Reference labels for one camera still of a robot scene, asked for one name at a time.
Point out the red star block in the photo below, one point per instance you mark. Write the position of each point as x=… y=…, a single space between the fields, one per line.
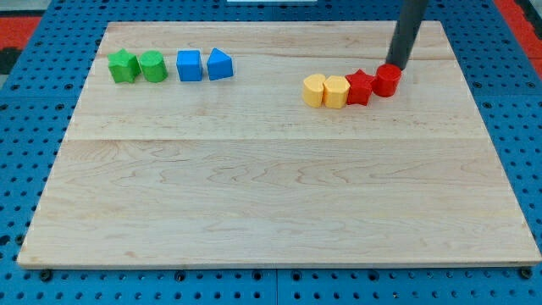
x=361 y=88

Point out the red cylinder block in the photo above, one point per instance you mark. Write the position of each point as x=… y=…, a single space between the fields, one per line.
x=386 y=80

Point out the green star block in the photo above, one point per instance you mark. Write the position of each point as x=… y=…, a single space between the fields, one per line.
x=123 y=66

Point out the light wooden board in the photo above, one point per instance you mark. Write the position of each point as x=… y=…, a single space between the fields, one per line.
x=240 y=173

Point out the yellow heart block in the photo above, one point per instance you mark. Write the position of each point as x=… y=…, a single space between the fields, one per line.
x=313 y=90

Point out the yellow hexagon block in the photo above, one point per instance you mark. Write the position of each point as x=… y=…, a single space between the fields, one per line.
x=336 y=90

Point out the blue triangle block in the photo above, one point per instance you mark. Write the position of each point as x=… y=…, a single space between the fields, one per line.
x=219 y=65

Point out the blue cube block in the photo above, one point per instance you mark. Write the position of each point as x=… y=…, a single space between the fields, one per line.
x=189 y=65

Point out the green cylinder block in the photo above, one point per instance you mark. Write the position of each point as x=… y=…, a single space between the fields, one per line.
x=153 y=66

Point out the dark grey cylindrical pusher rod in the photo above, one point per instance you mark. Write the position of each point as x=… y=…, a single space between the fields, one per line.
x=405 y=32

